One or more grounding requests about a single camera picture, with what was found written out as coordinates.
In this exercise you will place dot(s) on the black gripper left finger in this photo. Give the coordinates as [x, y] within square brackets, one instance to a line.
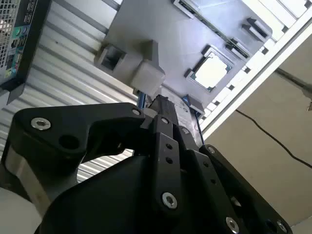
[61, 124]

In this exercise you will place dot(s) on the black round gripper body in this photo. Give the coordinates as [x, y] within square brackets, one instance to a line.
[109, 200]

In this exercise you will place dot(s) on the hard disk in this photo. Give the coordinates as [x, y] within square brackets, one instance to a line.
[185, 113]

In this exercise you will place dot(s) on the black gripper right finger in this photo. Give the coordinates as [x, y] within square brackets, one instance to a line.
[207, 168]

